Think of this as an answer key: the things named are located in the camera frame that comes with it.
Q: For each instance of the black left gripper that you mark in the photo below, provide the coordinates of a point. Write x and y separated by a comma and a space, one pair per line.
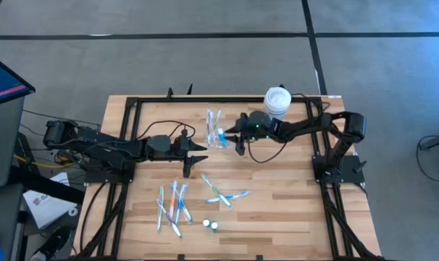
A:
169, 148

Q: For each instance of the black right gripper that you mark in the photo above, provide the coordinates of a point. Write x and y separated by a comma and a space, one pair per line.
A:
261, 125

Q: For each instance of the blue mouthwash bottle white cap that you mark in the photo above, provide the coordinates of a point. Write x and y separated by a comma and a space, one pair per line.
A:
214, 225
206, 222
222, 137

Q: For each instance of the cluster of toothbrushes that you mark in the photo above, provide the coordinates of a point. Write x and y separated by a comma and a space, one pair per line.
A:
217, 117

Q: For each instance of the blue toothbrush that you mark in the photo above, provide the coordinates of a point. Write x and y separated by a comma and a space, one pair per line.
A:
188, 216
239, 195
183, 192

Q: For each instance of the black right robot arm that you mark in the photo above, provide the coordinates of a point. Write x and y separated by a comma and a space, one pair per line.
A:
353, 127

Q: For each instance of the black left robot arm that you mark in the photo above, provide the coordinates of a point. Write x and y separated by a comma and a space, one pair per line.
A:
96, 139

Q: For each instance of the white wipes canister blue label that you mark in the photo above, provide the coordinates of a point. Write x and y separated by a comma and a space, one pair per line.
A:
277, 99

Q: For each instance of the white label sticker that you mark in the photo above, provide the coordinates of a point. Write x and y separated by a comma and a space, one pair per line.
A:
334, 96

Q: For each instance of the white paper booklet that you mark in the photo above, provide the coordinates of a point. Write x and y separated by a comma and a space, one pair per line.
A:
45, 210

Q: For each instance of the person's foot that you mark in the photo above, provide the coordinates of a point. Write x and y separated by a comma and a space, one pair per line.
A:
56, 239

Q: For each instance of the grey stand leg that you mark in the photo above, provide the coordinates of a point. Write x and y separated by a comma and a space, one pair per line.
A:
438, 141

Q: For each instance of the blue screen monitor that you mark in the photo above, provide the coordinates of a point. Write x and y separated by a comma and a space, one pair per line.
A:
2, 83

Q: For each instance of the black aluminium table frame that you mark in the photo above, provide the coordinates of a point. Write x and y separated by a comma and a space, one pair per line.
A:
190, 99

